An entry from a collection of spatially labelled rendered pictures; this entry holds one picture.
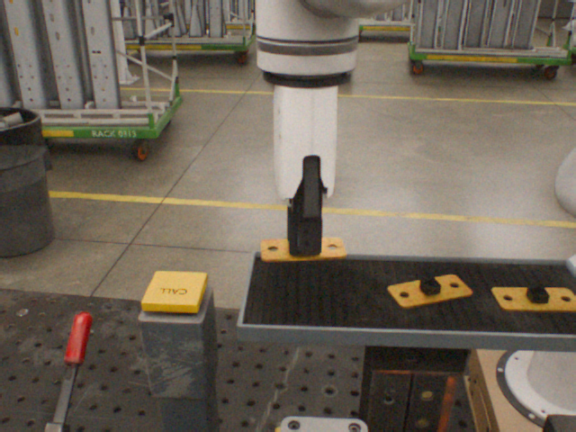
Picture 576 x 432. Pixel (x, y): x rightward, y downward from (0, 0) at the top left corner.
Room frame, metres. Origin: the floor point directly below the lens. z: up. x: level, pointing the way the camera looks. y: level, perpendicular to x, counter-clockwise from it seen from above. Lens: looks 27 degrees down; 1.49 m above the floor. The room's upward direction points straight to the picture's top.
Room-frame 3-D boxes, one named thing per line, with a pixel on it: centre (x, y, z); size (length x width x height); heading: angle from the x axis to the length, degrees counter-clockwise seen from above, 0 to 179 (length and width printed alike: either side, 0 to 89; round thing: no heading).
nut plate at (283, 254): (0.45, -0.02, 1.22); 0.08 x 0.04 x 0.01; 94
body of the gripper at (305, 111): (0.45, -0.02, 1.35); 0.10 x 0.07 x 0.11; 4
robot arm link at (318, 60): (0.45, -0.02, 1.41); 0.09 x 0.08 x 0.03; 4
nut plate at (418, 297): (0.45, -0.15, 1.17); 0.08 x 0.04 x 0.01; 106
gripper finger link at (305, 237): (0.42, -0.02, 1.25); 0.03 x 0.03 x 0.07; 4
